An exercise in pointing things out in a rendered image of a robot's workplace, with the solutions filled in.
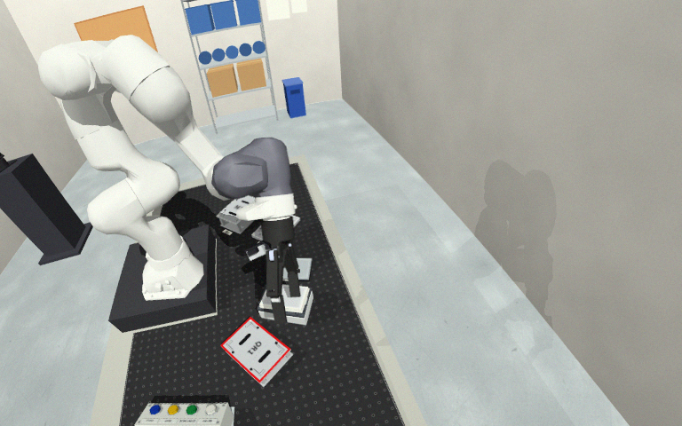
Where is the white operator button panel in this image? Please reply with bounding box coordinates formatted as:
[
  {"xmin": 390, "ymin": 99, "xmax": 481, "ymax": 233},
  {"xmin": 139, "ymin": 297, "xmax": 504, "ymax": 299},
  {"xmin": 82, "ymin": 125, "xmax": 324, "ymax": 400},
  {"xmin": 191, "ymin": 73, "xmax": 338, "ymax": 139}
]
[{"xmin": 134, "ymin": 403, "xmax": 234, "ymax": 426}]

